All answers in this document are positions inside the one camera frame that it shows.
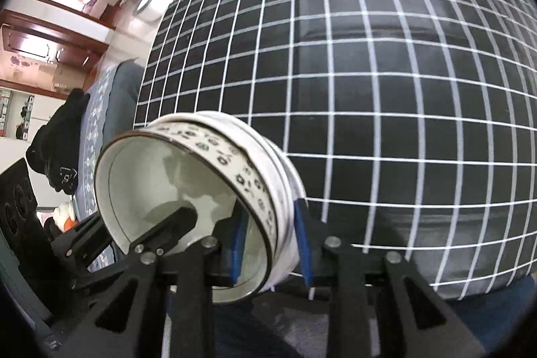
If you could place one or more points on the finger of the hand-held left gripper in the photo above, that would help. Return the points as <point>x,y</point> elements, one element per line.
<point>176,221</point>
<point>84,238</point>

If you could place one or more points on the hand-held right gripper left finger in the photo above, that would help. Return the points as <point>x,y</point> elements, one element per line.
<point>238,244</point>

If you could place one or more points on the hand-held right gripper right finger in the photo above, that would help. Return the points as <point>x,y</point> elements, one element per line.
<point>303,244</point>

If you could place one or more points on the white bowl pink flower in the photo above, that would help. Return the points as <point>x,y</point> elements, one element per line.
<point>282,194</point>

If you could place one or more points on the floral patterned ceramic bowl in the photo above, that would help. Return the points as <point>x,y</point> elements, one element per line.
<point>138,182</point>

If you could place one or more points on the orange and white item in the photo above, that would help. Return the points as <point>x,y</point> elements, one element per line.
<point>63,217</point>

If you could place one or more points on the black panel with round rings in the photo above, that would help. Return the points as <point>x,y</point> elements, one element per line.
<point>19,207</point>

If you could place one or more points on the black cloth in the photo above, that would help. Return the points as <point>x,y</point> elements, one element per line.
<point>63,140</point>

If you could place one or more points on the grey patterned sofa cover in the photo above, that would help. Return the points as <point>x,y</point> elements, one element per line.
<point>109,106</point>

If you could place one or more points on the black white checked tablecloth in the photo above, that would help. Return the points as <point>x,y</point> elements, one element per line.
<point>377,89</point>

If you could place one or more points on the white round bucket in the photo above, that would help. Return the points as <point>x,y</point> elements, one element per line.
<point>153,1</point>

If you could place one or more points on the brown wooden door frame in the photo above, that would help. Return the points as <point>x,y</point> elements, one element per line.
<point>90,47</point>

